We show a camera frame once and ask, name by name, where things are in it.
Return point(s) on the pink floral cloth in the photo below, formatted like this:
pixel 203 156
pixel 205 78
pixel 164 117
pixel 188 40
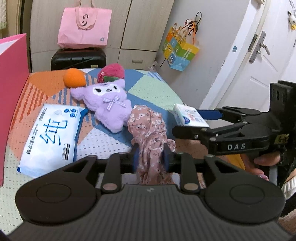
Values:
pixel 148 129

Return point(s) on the patchwork bed blanket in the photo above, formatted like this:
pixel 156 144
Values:
pixel 150 92

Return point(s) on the pink tote bag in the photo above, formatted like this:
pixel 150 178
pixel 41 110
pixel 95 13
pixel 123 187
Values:
pixel 85 34

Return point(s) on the red plush strawberry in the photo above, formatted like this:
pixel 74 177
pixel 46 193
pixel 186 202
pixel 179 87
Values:
pixel 113 70

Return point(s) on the white tissue pack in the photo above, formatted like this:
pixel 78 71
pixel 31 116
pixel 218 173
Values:
pixel 187 114

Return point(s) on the pink cardboard box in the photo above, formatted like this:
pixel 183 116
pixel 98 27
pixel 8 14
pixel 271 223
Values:
pixel 11 92

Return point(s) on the person's right hand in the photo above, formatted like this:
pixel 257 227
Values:
pixel 266 160

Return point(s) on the light wood wardrobe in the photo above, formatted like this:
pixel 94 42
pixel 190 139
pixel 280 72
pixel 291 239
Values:
pixel 138 23

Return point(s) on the white hanging plush toy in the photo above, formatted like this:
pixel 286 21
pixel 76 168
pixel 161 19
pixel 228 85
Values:
pixel 292 19

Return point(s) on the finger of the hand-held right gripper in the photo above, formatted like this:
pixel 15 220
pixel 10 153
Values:
pixel 208 114
pixel 189 132

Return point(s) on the cream fluffy panda robe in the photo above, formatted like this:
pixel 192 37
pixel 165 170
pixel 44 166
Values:
pixel 2 14

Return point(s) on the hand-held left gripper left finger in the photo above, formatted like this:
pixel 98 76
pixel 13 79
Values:
pixel 136 157

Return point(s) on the white door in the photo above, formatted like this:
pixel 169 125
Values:
pixel 242 69

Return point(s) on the colourful paper gift bag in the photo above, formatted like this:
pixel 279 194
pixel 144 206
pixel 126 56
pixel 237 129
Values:
pixel 180 53

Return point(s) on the clear plastic packet strip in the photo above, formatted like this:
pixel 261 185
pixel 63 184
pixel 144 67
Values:
pixel 153 67

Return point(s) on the black hard-shell suitcase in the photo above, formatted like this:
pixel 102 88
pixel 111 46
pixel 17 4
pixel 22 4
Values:
pixel 76 60

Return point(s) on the orange soft ball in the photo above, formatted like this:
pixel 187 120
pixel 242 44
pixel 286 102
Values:
pixel 72 77

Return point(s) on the teal round sticker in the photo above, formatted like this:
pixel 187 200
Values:
pixel 234 49

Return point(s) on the blue white wet wipes pack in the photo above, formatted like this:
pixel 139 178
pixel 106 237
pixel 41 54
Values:
pixel 50 139

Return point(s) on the purple plush toy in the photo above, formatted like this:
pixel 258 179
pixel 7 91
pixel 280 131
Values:
pixel 108 109

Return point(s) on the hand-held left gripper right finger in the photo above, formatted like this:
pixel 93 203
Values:
pixel 167 160

